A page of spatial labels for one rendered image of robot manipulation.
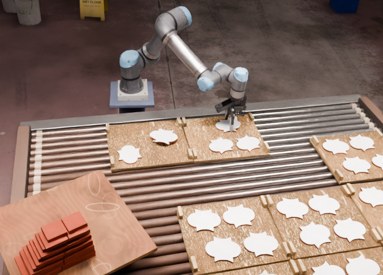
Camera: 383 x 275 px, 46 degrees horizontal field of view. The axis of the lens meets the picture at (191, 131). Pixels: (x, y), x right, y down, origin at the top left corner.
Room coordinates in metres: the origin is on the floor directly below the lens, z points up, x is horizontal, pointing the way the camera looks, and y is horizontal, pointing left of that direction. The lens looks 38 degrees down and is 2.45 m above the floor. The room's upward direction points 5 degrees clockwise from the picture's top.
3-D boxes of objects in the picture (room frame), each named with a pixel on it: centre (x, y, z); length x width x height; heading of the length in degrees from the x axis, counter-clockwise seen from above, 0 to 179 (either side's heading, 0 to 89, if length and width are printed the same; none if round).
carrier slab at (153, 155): (1.79, 0.22, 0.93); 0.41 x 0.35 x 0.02; 106
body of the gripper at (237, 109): (1.99, -0.23, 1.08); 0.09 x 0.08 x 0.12; 105
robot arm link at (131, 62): (2.34, 0.40, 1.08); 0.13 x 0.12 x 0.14; 141
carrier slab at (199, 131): (1.89, -0.18, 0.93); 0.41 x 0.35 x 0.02; 105
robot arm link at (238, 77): (1.99, -0.22, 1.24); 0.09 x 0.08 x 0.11; 51
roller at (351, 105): (2.08, -0.09, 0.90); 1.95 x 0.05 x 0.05; 106
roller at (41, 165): (1.84, -0.16, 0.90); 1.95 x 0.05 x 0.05; 106
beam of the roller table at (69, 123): (2.15, -0.07, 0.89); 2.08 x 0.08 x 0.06; 106
